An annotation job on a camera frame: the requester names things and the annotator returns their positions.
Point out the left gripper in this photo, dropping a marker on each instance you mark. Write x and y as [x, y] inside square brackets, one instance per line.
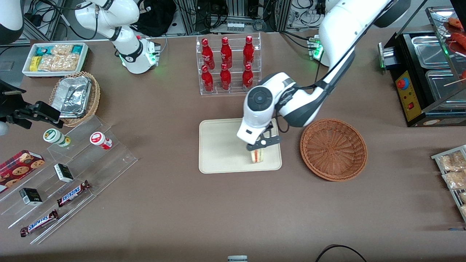
[269, 127]

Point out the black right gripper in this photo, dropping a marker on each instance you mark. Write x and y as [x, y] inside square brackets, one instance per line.
[10, 99]

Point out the plastic-wrapped triangle sandwich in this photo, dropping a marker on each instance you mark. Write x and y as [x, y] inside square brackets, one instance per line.
[257, 155]

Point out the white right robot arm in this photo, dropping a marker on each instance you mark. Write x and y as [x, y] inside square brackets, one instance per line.
[127, 47]

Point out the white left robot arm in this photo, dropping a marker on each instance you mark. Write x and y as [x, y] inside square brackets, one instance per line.
[342, 29]

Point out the beige plastic serving tray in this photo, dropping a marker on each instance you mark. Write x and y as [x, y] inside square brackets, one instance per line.
[222, 145]

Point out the light wicker basket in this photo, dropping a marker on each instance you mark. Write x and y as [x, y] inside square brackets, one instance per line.
[95, 98]

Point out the round brown wicker basket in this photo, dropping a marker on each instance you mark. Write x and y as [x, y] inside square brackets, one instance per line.
[333, 149]

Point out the tray of packaged snacks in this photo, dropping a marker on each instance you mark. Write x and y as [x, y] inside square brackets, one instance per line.
[437, 156]

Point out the green-lid white cup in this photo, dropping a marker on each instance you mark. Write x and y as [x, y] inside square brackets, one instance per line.
[54, 136]

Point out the stacked aluminium foil trays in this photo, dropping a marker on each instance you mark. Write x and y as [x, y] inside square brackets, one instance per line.
[71, 96]

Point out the white plastic snack bin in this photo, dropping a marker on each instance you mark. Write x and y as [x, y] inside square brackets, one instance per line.
[25, 71]

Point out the red-lid white cup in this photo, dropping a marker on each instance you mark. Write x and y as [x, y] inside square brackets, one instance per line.
[100, 140]

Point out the large clear cracker bag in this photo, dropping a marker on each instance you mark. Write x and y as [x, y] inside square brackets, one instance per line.
[60, 62]

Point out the yellow snack packet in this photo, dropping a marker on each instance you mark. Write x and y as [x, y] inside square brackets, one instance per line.
[34, 63]

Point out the small black carton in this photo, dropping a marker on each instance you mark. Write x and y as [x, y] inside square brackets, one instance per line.
[31, 196]
[63, 173]

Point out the red cookie box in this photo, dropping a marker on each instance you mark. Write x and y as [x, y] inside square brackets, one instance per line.
[18, 167]

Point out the clear acrylic bottle rack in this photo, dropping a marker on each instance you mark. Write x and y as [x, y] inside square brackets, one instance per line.
[235, 91]

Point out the teal snack packet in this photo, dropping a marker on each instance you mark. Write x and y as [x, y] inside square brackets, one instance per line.
[77, 49]
[43, 51]

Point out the red cola bottle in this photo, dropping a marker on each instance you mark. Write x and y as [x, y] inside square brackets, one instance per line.
[207, 52]
[226, 51]
[248, 50]
[207, 80]
[225, 78]
[247, 77]

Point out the small clear cracker bag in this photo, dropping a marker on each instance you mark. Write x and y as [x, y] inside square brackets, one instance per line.
[62, 49]

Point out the clear acrylic tiered display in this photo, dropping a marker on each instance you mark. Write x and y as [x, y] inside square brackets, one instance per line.
[109, 163]

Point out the Snickers chocolate bar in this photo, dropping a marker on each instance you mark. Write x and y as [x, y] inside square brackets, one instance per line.
[39, 223]
[72, 193]

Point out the white power strip green light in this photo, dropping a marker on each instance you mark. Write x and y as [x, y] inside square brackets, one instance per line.
[316, 47]

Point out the grey white device edge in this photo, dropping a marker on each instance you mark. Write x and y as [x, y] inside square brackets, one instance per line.
[237, 258]

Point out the black fabric bag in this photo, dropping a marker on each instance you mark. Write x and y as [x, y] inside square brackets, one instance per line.
[156, 18]

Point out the black hot dog roller machine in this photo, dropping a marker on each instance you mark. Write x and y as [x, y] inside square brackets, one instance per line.
[411, 102]

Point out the stainless steel pan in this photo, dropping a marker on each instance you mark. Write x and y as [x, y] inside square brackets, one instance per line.
[442, 85]
[429, 51]

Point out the clear bag of fried snacks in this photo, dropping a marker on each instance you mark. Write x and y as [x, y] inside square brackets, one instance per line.
[453, 162]
[455, 180]

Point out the red sausage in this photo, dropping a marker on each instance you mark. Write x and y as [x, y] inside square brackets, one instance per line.
[455, 23]
[459, 40]

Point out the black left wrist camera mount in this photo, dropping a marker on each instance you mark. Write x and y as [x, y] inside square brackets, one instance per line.
[268, 130]

